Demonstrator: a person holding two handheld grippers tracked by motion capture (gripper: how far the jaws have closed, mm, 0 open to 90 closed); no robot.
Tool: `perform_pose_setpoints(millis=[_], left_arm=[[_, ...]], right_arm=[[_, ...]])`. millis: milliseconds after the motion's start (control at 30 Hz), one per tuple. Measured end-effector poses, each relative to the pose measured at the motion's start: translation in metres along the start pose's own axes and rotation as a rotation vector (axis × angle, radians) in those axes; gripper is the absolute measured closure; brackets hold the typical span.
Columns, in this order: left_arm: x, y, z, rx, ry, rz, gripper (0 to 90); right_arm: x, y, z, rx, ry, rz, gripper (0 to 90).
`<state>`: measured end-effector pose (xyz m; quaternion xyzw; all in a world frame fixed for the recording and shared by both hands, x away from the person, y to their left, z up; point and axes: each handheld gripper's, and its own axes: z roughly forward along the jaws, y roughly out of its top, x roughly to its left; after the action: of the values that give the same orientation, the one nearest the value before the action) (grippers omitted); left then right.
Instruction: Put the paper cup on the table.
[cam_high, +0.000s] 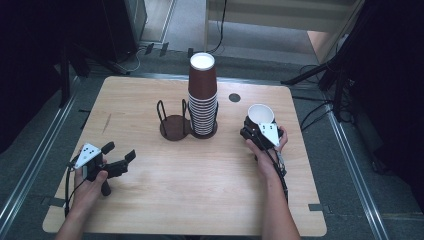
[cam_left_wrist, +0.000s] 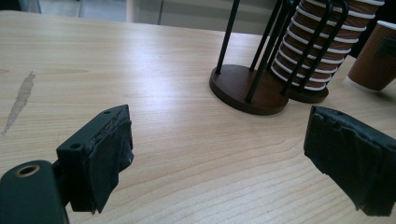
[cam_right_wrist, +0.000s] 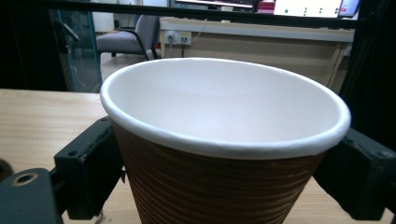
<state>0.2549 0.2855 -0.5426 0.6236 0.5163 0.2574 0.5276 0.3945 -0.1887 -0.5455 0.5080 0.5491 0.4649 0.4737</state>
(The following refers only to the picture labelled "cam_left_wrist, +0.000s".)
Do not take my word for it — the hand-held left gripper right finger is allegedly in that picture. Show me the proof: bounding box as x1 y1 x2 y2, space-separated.
304 105 396 217

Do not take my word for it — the empty wooden-base cup holder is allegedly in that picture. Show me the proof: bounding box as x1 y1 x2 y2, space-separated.
209 0 295 116

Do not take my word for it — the single brown ribbed paper cup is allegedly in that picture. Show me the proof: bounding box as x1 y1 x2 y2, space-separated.
345 20 396 91

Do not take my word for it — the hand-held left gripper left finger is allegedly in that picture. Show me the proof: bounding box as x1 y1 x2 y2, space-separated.
52 105 134 215

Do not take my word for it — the wooden-base cup holder with cups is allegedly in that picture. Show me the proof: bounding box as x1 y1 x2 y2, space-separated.
266 0 349 105

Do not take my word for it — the stack of brown paper cups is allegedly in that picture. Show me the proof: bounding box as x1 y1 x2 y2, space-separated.
270 0 386 91

